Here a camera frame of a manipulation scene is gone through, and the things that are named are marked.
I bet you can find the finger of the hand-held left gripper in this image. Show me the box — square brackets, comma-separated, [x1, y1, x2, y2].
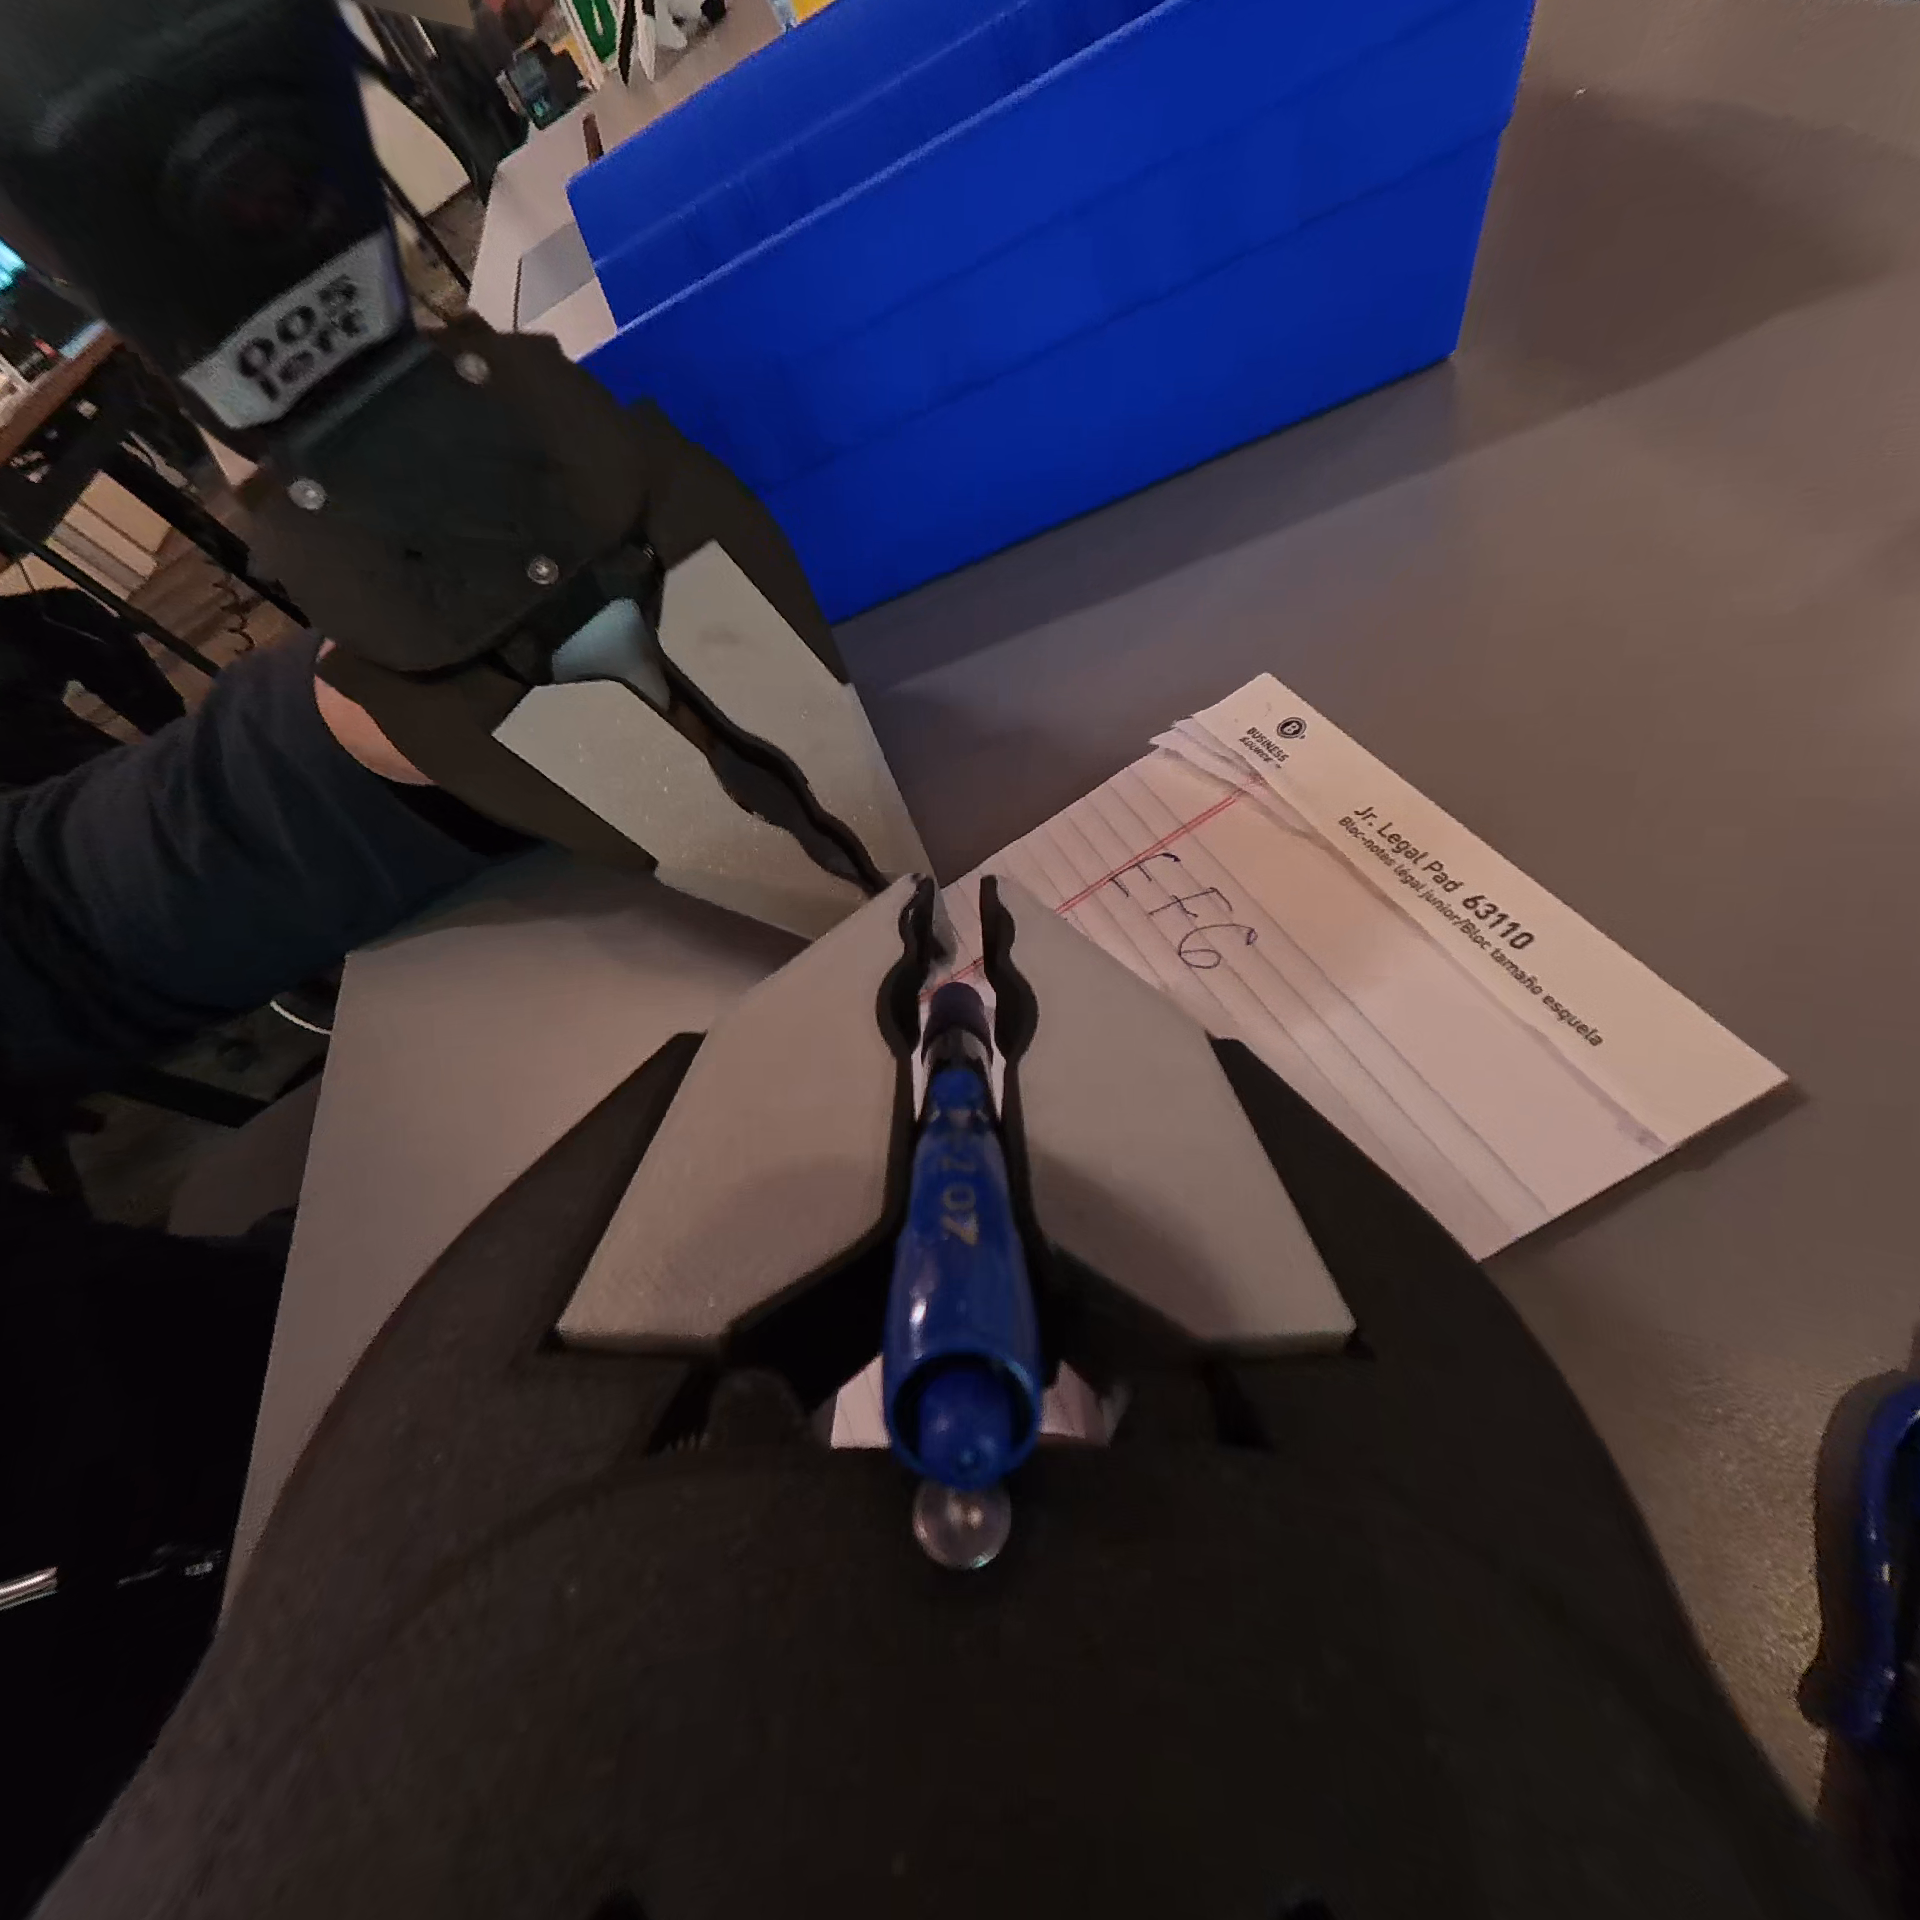
[552, 537, 940, 891]
[492, 678, 890, 943]

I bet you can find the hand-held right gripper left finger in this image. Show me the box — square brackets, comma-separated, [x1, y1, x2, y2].
[554, 874, 923, 1417]

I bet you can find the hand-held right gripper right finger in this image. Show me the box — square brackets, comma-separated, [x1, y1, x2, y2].
[977, 874, 1360, 1405]

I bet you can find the blue pen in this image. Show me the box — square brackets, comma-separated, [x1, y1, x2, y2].
[880, 980, 1046, 1496]

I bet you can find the white lined notepad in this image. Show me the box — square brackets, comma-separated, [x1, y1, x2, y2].
[829, 670, 1792, 1452]

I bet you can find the person's left forearm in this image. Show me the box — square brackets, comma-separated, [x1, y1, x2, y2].
[0, 636, 559, 1057]

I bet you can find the blue pen cap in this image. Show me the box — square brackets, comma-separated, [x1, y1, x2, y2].
[1805, 1374, 1920, 1752]

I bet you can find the person's left hand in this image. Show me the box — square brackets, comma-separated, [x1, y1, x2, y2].
[312, 673, 440, 792]

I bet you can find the blue plastic bin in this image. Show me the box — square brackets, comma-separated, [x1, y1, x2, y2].
[563, 0, 1541, 627]

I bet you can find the green and white sign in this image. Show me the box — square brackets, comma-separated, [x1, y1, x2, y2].
[576, 0, 664, 86]

